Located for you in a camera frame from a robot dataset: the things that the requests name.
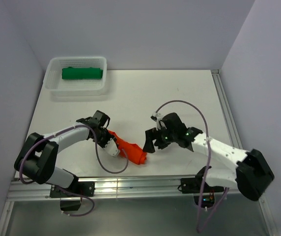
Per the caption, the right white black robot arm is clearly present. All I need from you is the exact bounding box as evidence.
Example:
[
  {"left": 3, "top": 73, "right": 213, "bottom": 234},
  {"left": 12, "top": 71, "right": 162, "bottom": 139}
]
[{"left": 143, "top": 113, "right": 275, "bottom": 201}]

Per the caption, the white perforated plastic basket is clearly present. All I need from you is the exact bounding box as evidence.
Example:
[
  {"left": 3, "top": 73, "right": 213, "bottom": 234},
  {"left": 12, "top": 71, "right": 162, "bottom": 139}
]
[{"left": 43, "top": 56, "right": 109, "bottom": 101}]

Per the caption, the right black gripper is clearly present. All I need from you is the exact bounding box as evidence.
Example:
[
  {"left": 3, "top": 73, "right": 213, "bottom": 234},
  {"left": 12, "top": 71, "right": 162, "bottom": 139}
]
[{"left": 142, "top": 123, "right": 177, "bottom": 153}]

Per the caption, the right side aluminium rail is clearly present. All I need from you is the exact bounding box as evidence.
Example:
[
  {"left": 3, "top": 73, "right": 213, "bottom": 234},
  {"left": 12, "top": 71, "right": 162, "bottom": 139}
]
[{"left": 211, "top": 69, "right": 243, "bottom": 149}]

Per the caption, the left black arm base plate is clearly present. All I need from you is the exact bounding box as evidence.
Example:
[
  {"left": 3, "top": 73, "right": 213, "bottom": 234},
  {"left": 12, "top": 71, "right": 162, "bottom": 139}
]
[{"left": 50, "top": 181, "right": 95, "bottom": 198}]

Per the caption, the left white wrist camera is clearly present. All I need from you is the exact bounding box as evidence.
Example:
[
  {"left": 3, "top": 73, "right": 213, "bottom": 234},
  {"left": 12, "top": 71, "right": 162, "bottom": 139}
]
[{"left": 103, "top": 138, "right": 120, "bottom": 157}]

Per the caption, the purple cable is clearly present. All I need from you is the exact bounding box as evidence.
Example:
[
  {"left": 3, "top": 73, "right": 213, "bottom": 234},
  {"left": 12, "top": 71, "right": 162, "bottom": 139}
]
[
  {"left": 19, "top": 124, "right": 129, "bottom": 217},
  {"left": 155, "top": 99, "right": 229, "bottom": 234}
]

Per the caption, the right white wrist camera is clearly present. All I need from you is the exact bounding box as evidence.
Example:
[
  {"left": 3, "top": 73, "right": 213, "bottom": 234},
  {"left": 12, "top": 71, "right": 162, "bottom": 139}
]
[{"left": 150, "top": 112, "right": 166, "bottom": 130}]

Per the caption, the rolled green t shirt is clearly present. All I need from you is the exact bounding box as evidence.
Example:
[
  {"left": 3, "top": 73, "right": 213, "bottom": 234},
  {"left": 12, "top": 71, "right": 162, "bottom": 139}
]
[{"left": 61, "top": 67, "right": 103, "bottom": 80}]

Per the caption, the orange polo t shirt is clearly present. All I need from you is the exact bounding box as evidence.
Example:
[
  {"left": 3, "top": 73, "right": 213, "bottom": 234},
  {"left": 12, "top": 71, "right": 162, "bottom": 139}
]
[{"left": 109, "top": 130, "right": 147, "bottom": 165}]

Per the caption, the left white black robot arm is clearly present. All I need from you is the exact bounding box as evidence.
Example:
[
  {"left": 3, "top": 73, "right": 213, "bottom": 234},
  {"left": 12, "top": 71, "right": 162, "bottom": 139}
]
[{"left": 14, "top": 110, "right": 119, "bottom": 184}]

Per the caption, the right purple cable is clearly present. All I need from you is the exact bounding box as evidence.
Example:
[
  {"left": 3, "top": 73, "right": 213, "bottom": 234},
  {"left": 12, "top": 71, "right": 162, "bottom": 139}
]
[{"left": 155, "top": 99, "right": 229, "bottom": 234}]

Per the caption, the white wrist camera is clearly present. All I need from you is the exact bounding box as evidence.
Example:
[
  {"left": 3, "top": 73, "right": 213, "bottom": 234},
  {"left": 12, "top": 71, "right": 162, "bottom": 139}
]
[
  {"left": 103, "top": 138, "right": 120, "bottom": 157},
  {"left": 150, "top": 112, "right": 166, "bottom": 130}
]

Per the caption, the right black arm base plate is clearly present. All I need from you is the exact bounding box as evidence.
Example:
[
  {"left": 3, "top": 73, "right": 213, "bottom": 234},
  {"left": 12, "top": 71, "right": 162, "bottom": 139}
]
[{"left": 177, "top": 177, "right": 225, "bottom": 194}]

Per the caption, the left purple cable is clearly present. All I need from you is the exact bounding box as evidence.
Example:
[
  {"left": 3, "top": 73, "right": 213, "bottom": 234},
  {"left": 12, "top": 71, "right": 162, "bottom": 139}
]
[{"left": 19, "top": 124, "right": 129, "bottom": 217}]

